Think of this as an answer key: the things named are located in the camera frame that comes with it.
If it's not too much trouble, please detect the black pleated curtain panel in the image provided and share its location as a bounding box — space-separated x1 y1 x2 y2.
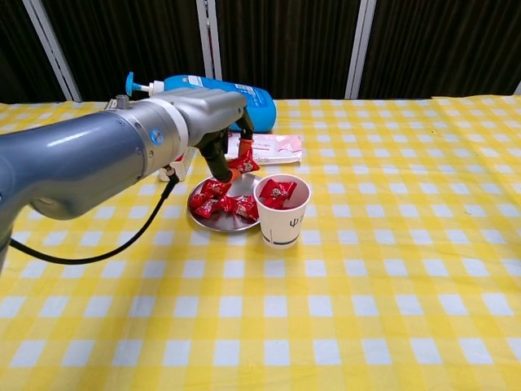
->
357 0 521 100
215 0 361 100
0 0 66 105
40 0 212 103

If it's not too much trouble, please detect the red white toothpaste box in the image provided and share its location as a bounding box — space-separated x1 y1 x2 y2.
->
158 148 196 183

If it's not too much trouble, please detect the round metal plate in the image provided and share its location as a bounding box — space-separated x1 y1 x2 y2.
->
187 173 264 233

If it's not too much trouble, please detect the white paper cup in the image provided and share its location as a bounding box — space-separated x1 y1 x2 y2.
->
253 174 312 250

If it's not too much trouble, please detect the blue pump bottle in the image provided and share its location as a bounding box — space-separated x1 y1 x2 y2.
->
125 71 278 134

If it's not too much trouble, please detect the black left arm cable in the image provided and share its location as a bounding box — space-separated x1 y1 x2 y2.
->
10 169 180 266

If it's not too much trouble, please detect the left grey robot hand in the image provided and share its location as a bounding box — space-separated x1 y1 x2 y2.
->
178 88 256 182

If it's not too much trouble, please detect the yellow white checked tablecloth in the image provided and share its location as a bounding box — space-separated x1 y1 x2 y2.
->
0 95 521 391

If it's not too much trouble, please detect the pink wet wipes pack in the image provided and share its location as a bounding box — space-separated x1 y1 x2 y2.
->
225 132 305 165

